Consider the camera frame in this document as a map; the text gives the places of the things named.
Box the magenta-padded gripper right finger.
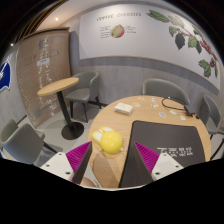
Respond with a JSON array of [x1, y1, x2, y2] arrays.
[[118, 140, 185, 189]]

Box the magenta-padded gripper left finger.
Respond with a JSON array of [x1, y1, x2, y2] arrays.
[[39, 140, 94, 185]]

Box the black mouse pad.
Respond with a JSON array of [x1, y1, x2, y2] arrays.
[[127, 119, 207, 169]]

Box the grey upholstered chair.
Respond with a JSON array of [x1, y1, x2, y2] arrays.
[[198, 94, 224, 161], [0, 118, 59, 166], [64, 70, 101, 124], [142, 78, 191, 106]]

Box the white flat box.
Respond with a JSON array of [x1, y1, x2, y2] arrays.
[[113, 102, 134, 116]]

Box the black cable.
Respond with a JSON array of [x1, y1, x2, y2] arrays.
[[161, 96, 193, 113]]

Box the small round wooden pedestal table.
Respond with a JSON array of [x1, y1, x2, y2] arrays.
[[36, 76, 85, 141]]

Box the beige wall board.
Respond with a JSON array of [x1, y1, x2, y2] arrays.
[[15, 29, 73, 128]]

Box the blue wall sign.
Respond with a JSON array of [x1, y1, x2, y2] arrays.
[[0, 60, 13, 92]]

